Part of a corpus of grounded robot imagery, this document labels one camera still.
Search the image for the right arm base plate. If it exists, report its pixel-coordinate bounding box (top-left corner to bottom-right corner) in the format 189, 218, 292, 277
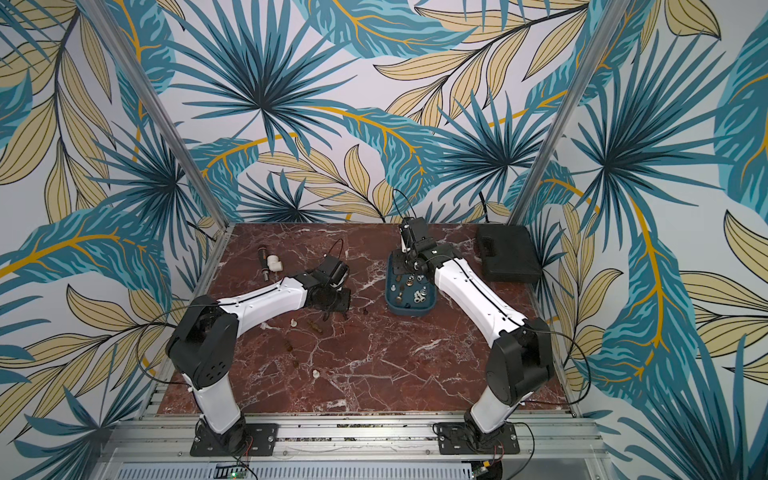
432, 422, 520, 456

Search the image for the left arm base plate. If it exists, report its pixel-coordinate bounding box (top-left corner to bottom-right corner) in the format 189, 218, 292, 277
190, 419, 278, 457

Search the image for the black plastic tool case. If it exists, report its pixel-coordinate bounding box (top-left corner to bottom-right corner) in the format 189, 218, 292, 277
475, 224, 542, 284

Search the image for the teal plastic storage box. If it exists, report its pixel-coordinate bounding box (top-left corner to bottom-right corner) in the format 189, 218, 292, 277
385, 249, 438, 317

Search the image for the black orange screwdriver handle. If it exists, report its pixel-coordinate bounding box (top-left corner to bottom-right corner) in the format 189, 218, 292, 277
257, 245, 270, 282

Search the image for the white pipe elbow fitting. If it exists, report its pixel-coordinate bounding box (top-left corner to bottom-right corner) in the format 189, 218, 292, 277
267, 255, 284, 272

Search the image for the aluminium frame rail front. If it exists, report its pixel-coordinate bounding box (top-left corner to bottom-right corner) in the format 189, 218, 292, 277
90, 411, 618, 479

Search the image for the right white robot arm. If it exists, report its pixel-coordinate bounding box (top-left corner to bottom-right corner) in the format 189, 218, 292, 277
399, 216, 555, 441

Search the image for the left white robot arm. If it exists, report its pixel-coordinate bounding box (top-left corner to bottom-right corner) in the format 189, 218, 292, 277
166, 255, 351, 437

